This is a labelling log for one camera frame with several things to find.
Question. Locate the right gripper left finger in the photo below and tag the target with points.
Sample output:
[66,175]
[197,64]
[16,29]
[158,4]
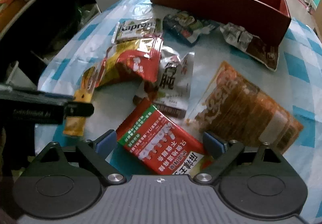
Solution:
[92,157]

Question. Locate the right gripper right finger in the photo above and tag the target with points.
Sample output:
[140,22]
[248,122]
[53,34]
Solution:
[224,153]

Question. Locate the red green snack packet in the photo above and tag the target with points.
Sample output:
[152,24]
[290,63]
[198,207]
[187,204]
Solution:
[162,146]

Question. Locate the red yellow Trolli bag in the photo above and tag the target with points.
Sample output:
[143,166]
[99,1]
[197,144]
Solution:
[131,60]

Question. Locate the yellow orange snack packet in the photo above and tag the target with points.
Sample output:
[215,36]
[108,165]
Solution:
[75,124]

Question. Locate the orange brown snack bag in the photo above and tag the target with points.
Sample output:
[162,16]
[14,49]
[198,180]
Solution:
[232,107]

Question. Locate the silver white snack packet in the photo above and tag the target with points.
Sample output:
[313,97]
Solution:
[171,92]

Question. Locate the white brown snack packet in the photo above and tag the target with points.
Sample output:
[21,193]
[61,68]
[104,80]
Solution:
[251,45]

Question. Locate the blue white checkered tablecloth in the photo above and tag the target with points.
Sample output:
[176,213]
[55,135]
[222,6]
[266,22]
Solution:
[295,85]

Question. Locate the Kaprons wafer packet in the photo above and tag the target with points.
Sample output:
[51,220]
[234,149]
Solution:
[133,29]

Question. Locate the blue green snack packet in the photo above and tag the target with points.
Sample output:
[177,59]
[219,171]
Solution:
[186,28]

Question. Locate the wooden sideboard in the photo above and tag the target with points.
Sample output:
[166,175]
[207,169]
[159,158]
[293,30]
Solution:
[316,6]

